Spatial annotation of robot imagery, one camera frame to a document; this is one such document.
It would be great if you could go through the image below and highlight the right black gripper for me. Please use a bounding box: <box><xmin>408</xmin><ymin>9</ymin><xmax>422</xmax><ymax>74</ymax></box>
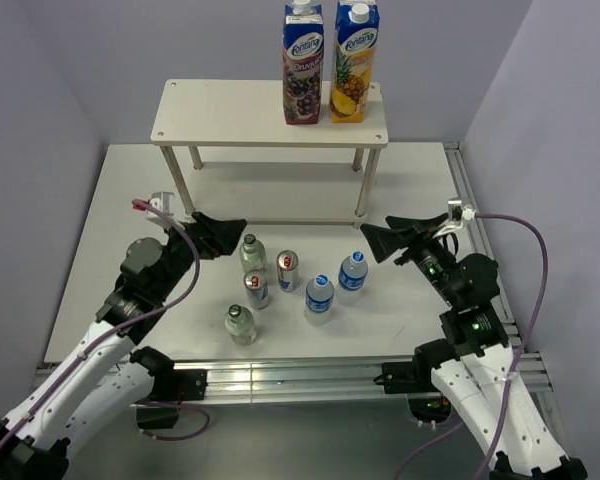
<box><xmin>361</xmin><ymin>212</ymin><xmax>462</xmax><ymax>305</ymax></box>

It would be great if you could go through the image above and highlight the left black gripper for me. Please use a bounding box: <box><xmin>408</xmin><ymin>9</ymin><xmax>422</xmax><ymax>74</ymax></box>
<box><xmin>154</xmin><ymin>211</ymin><xmax>246</xmax><ymax>300</ymax></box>

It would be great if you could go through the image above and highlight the glass soda water bottle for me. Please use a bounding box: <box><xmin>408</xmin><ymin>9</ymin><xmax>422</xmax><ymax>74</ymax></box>
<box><xmin>225</xmin><ymin>304</ymin><xmax>257</xmax><ymax>346</ymax></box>
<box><xmin>239</xmin><ymin>233</ymin><xmax>267</xmax><ymax>272</ymax></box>

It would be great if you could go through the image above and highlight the Pocari Sweat bottle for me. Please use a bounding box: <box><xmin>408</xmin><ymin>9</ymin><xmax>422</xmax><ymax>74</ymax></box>
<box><xmin>304</xmin><ymin>274</ymin><xmax>335</xmax><ymax>326</ymax></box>
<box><xmin>336</xmin><ymin>251</ymin><xmax>369</xmax><ymax>305</ymax></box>

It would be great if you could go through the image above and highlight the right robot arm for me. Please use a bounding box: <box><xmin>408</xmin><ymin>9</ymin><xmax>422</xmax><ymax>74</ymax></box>
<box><xmin>361</xmin><ymin>214</ymin><xmax>588</xmax><ymax>479</ymax></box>

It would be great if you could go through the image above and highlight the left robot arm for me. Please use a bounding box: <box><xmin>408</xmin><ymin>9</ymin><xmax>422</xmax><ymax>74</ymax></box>
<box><xmin>0</xmin><ymin>213</ymin><xmax>247</xmax><ymax>479</ymax></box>

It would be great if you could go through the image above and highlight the white two-tier shelf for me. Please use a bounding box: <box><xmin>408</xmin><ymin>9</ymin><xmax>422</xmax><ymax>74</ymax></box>
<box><xmin>151</xmin><ymin>79</ymin><xmax>388</xmax><ymax>225</ymax></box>

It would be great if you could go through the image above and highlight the near Red Bull can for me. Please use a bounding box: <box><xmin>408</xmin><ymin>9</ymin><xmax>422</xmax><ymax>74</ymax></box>
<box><xmin>243</xmin><ymin>270</ymin><xmax>270</xmax><ymax>310</ymax></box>

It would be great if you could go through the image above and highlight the red bull can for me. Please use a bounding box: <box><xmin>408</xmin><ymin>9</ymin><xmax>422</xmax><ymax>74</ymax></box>
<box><xmin>276</xmin><ymin>249</ymin><xmax>299</xmax><ymax>292</ymax></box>
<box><xmin>243</xmin><ymin>270</ymin><xmax>270</xmax><ymax>310</ymax></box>

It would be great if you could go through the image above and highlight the far Red Bull can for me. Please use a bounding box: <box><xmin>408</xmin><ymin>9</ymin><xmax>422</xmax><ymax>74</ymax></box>
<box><xmin>276</xmin><ymin>249</ymin><xmax>299</xmax><ymax>292</ymax></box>

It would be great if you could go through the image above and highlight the purple grape juice carton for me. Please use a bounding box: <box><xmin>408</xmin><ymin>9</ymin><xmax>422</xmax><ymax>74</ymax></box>
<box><xmin>282</xmin><ymin>1</ymin><xmax>324</xmax><ymax>125</ymax></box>

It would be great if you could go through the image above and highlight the yellow pineapple juice carton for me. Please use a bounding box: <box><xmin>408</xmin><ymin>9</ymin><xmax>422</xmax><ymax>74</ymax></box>
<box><xmin>329</xmin><ymin>1</ymin><xmax>380</xmax><ymax>123</ymax></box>

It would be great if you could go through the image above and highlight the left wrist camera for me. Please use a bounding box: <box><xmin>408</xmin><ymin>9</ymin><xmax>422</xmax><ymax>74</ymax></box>
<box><xmin>132</xmin><ymin>191</ymin><xmax>174</xmax><ymax>218</ymax></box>

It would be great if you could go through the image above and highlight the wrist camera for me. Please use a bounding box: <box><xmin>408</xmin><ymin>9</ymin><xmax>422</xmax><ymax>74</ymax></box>
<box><xmin>132</xmin><ymin>191</ymin><xmax>174</xmax><ymax>218</ymax></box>
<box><xmin>447</xmin><ymin>198</ymin><xmax>476</xmax><ymax>228</ymax></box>

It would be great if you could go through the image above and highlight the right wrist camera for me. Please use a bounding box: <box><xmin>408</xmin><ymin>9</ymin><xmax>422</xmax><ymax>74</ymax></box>
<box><xmin>447</xmin><ymin>198</ymin><xmax>476</xmax><ymax>228</ymax></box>

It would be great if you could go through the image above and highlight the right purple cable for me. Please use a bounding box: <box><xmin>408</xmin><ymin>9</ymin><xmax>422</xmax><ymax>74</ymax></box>
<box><xmin>389</xmin><ymin>212</ymin><xmax>551</xmax><ymax>480</ymax></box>

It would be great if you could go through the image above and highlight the aluminium frame rail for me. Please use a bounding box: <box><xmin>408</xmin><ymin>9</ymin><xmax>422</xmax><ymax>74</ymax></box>
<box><xmin>29</xmin><ymin>141</ymin><xmax>576</xmax><ymax>480</ymax></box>

